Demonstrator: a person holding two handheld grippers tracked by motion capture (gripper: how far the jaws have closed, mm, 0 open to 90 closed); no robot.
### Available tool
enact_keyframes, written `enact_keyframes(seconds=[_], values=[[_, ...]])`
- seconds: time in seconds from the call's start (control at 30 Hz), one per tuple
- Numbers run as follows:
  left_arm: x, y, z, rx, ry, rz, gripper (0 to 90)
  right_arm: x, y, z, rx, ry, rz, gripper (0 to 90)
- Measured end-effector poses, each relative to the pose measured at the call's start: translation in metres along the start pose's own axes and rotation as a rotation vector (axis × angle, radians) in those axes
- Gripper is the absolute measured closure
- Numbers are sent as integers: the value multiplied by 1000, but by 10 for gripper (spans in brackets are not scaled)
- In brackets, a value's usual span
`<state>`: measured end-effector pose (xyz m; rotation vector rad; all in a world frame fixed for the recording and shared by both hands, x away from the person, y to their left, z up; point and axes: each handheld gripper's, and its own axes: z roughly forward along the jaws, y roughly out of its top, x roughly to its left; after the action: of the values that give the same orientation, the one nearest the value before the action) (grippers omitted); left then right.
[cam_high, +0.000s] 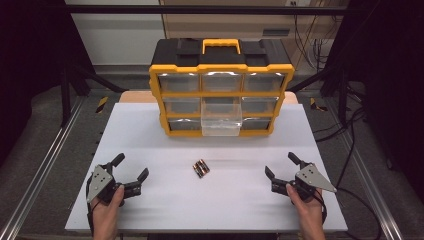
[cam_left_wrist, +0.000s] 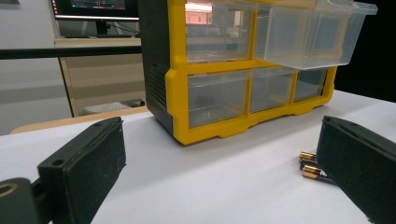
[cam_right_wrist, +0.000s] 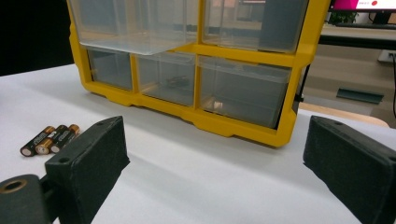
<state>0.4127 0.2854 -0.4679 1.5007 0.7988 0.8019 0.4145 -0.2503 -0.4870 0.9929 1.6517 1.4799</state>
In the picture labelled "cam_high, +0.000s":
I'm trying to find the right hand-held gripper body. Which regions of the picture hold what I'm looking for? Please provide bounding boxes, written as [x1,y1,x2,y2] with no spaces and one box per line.
[270,162,338,203]

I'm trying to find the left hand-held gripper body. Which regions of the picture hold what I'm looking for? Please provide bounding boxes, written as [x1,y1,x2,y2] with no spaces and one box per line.
[86,162,143,206]

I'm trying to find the black copper battery pack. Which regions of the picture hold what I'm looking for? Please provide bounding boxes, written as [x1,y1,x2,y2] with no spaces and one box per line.
[192,158,211,179]

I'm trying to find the single clear plastic drawer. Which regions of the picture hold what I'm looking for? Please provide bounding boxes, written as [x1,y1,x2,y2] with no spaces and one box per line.
[200,97,243,137]

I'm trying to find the person's left hand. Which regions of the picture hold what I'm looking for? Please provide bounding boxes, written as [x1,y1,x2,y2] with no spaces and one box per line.
[91,184,126,231]

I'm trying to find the person's right hand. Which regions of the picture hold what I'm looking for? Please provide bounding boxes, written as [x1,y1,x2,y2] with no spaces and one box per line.
[285,183,326,231]

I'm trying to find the yellow black hazard tape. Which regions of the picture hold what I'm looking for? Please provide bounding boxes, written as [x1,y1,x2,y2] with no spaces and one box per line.
[95,96,110,115]
[309,97,329,113]

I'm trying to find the black stand leg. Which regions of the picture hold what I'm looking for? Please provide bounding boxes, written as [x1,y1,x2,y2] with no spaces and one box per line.
[59,61,129,128]
[286,64,351,128]

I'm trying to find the set of clear cabinet bins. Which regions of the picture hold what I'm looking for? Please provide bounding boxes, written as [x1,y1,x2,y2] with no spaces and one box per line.
[157,71,287,132]

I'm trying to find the black curtain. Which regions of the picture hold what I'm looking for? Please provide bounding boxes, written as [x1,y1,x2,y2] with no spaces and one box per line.
[328,0,424,196]
[0,0,96,168]

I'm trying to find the yellow black organizer cabinet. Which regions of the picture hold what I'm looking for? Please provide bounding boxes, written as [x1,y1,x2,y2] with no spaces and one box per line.
[148,37,296,138]

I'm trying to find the wooden cabinet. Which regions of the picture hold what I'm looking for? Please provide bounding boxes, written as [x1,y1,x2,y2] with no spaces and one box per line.
[159,0,351,68]

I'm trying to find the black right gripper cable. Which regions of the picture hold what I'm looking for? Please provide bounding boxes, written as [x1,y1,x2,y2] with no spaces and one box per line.
[314,187,383,240]

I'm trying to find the aluminium frame rail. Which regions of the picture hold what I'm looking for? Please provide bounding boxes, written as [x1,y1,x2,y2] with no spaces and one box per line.
[0,96,86,240]
[328,99,405,240]

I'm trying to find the black floor cables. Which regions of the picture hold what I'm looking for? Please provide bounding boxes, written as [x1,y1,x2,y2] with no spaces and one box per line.
[313,83,368,144]

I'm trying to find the hanging black cables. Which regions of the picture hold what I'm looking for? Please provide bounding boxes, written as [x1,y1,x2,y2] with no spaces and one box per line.
[291,0,338,71]

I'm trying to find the grey cabinet handle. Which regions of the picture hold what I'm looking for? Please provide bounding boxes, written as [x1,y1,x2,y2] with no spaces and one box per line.
[262,28,291,38]

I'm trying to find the black frame crossbar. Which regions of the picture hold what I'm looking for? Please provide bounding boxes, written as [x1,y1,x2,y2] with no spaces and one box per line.
[64,4,349,16]

